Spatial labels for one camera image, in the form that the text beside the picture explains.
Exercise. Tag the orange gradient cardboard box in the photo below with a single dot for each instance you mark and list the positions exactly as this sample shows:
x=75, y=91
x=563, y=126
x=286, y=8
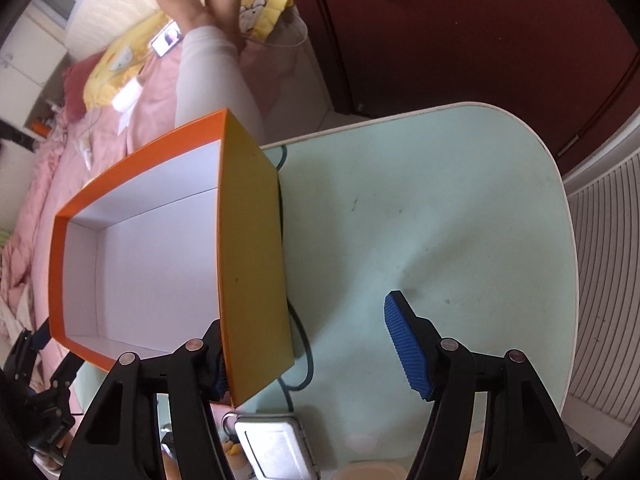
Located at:
x=255, y=260

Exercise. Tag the person's left hand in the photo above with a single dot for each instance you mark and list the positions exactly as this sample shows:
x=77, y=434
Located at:
x=50, y=456

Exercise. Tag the white box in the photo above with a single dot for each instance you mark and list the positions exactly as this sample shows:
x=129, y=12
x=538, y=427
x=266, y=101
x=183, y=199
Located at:
x=127, y=96

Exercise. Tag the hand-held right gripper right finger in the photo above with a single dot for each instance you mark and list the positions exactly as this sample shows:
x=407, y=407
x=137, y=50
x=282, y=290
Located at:
x=407, y=345

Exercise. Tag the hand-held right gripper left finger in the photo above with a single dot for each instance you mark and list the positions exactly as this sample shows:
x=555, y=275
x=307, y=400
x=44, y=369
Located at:
x=220, y=385

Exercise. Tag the white cabinet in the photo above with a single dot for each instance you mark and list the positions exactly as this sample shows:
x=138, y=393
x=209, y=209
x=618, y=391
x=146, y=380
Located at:
x=30, y=55

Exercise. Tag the mint green cartoon desktop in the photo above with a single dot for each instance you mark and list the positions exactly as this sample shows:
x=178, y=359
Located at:
x=425, y=210

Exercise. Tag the white slatted panel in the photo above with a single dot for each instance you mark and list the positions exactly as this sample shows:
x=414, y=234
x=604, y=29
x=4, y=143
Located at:
x=610, y=260

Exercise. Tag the smartphone with lit screen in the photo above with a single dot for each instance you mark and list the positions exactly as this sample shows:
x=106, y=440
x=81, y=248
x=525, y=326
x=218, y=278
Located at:
x=167, y=39

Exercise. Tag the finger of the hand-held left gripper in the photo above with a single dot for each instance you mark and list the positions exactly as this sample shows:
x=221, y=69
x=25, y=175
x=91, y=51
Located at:
x=25, y=345
x=65, y=372

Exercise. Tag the pink blanket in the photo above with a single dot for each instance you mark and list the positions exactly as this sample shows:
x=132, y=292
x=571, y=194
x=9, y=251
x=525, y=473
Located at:
x=35, y=200

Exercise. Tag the person's leg in light trousers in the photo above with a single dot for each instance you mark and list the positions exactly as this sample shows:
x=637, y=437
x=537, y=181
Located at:
x=210, y=85

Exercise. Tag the dark red pillow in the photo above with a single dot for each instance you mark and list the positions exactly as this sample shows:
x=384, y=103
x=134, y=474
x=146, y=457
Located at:
x=80, y=90

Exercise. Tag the white charger plug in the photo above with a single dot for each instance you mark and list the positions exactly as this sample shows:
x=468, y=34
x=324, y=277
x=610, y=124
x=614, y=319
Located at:
x=85, y=152

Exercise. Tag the dark red wooden door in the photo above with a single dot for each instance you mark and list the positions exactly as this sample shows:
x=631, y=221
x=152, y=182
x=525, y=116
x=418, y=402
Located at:
x=475, y=35

